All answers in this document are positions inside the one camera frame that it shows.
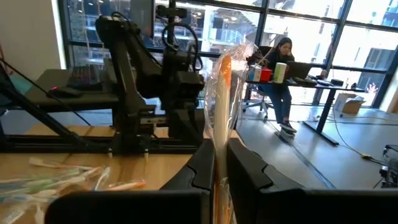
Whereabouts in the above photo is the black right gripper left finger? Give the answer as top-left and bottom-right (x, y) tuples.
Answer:
(45, 139), (216, 224)

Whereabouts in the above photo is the black computer mouse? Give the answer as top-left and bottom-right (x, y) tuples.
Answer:
(47, 86), (84, 98)

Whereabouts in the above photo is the dark side desk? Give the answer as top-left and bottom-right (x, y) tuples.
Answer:
(24, 67), (121, 113)

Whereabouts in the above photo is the brown cardboard box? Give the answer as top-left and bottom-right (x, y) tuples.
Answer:
(333, 92), (367, 116)

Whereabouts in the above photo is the black office desk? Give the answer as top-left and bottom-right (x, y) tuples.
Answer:
(246, 77), (367, 146)

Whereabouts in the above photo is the white blue box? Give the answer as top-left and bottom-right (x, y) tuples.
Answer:
(247, 64), (262, 83)

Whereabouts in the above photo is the yellow cable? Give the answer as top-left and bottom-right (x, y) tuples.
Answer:
(329, 62), (386, 166)

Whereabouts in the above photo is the black office chair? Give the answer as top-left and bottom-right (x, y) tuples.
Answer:
(241, 45), (276, 121)

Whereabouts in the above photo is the white green paper cup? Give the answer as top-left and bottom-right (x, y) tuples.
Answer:
(272, 62), (288, 85)

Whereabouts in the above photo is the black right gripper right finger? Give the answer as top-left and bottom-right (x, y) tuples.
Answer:
(228, 138), (398, 224)

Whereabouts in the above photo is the red box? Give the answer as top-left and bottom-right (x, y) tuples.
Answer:
(259, 68), (274, 83)

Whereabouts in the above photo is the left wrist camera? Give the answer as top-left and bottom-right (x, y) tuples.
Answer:
(175, 70), (205, 94)

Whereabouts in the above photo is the black laptop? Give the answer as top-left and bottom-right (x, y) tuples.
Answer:
(285, 60), (314, 80)

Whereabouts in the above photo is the black diagonal strut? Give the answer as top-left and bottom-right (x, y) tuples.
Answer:
(0, 82), (94, 147)

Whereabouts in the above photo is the black camera pole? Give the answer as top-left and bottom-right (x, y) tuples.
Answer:
(155, 0), (188, 50)

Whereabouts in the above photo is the backlit black keyboard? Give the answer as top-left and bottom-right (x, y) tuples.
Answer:
(66, 64), (106, 91)

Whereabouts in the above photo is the person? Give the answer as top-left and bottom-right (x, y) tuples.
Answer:
(259, 36), (299, 138)

